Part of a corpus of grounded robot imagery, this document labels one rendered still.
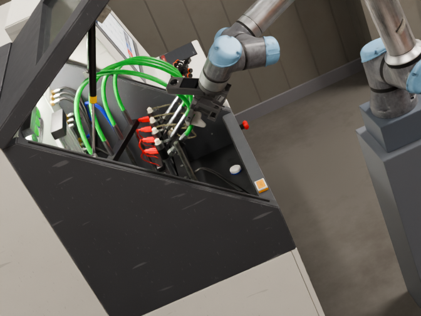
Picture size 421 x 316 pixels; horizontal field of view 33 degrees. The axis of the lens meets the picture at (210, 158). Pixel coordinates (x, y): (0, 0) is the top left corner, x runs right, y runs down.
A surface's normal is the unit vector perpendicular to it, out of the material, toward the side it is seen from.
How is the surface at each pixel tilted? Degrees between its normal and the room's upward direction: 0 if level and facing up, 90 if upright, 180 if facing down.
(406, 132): 90
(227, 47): 45
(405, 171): 90
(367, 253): 0
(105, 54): 90
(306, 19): 90
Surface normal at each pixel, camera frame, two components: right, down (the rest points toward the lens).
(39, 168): 0.18, 0.47
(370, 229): -0.36, -0.79
